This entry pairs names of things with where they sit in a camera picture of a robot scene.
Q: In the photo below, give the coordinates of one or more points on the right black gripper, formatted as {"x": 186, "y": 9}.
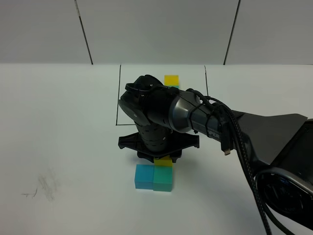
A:
{"x": 155, "y": 141}

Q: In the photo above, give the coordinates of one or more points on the blue cube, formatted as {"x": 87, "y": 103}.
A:
{"x": 144, "y": 176}

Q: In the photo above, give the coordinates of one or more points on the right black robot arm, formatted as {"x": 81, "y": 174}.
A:
{"x": 279, "y": 148}

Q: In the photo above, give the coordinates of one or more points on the yellow template cube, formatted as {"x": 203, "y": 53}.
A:
{"x": 171, "y": 80}

